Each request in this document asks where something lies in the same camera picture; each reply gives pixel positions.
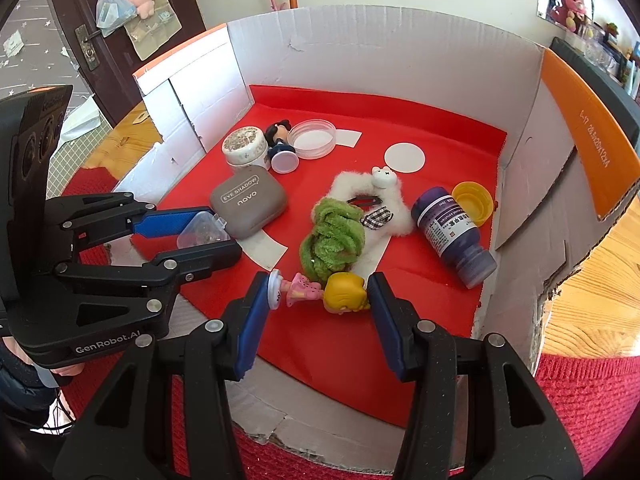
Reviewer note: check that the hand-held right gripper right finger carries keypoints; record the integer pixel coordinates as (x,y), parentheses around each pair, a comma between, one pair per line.
(387,330)

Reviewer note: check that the pink rabbit toy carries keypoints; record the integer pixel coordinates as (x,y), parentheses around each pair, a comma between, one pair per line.
(574,5)

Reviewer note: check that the pink plastic hanger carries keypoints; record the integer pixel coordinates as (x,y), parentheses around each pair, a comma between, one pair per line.
(276,2)

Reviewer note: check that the clear round plastic lid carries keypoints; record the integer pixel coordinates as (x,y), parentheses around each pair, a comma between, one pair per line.
(312,139)

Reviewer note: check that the side table with dark cloth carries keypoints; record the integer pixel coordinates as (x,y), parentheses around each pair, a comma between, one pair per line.
(600,90)

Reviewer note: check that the orange and white cardboard box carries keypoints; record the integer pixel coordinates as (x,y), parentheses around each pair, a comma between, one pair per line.
(350,85)

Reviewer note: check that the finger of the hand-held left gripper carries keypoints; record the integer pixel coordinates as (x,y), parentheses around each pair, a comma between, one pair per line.
(170,222)
(210,256)

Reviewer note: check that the yellow bottle cap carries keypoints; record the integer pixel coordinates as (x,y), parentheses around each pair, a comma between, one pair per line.
(475,200)

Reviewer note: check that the white paper sheet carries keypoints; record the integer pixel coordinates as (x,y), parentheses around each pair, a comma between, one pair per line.
(80,120)

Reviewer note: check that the small clear plastic box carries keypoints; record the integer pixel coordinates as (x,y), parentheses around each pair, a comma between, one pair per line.
(205,227)

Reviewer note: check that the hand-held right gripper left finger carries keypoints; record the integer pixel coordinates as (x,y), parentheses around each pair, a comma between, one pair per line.
(250,330)

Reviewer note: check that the green plush scrunchie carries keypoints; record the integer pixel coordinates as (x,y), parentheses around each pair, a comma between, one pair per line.
(332,242)

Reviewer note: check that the grey eyeshadow case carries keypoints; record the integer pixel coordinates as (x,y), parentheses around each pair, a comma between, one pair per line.
(247,202)

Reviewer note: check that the person's left forearm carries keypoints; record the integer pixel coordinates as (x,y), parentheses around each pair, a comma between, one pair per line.
(22,390)

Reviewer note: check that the blonde figurine stamp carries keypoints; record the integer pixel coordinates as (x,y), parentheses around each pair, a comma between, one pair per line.
(345,292)

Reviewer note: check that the red knitted mat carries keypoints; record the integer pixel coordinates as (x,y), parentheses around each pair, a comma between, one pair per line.
(590,395)

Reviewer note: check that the purple bottle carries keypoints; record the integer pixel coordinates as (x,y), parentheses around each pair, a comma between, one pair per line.
(450,232)

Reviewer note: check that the row of jars and cups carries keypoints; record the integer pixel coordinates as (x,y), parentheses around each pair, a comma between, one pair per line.
(615,55)

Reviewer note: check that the white fluffy bear hair clip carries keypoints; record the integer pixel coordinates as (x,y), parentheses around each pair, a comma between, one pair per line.
(385,177)

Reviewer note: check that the white paper note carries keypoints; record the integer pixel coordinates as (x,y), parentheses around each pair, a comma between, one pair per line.
(12,44)

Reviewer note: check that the person's left hand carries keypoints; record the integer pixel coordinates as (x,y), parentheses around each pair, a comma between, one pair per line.
(67,370)

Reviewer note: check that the peach plush toy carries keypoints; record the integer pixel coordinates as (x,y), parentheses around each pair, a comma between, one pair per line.
(140,1)

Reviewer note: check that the dark-haired figurine stamp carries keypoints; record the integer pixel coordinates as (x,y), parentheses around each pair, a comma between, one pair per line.
(280,152)

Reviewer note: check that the clear plastic bag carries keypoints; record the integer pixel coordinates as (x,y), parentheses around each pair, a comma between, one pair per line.
(114,12)

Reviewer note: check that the beige hanging organizer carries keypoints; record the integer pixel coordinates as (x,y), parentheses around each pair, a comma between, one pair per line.
(155,35)

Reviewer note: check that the round cream tin jar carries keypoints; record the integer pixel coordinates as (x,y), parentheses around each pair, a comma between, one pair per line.
(242,145)

